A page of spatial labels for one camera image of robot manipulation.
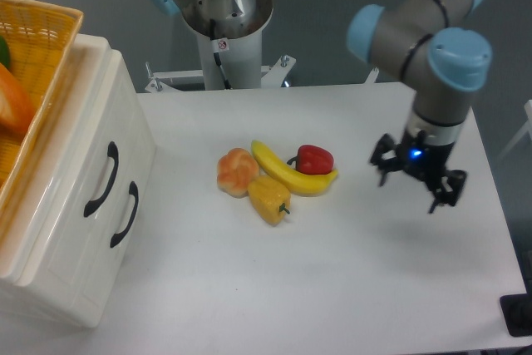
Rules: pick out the black device at edge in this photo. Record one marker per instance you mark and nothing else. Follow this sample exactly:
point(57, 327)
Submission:
point(516, 310)

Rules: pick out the yellow bell pepper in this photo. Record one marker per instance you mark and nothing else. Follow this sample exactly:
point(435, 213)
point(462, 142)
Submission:
point(270, 198)

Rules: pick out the yellow banana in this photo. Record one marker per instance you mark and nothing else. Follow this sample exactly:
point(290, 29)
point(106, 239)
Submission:
point(296, 182)

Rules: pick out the yellow wicker basket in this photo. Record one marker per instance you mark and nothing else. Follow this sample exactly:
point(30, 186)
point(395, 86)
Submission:
point(39, 36)

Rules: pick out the white drawer cabinet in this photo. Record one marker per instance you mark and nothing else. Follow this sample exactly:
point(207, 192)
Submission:
point(22, 223)

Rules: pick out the red bell pepper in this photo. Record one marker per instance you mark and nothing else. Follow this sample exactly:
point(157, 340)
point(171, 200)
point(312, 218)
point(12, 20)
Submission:
point(312, 160)

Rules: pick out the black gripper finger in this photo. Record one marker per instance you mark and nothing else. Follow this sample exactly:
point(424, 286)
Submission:
point(446, 189)
point(384, 158)

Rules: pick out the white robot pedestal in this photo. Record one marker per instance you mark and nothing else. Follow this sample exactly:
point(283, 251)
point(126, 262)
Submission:
point(243, 64)

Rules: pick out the orange bread roll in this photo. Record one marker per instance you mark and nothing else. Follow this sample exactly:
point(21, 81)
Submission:
point(235, 171)

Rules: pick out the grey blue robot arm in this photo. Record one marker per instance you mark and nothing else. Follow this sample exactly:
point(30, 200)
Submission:
point(420, 43)

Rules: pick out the green toy vegetable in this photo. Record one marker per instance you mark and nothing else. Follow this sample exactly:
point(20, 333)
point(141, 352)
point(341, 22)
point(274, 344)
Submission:
point(5, 55)

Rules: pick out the white frame at right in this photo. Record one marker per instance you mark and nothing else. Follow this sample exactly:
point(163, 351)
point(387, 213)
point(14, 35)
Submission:
point(518, 136)

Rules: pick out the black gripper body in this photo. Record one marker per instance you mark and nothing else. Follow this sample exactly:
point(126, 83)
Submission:
point(423, 161)

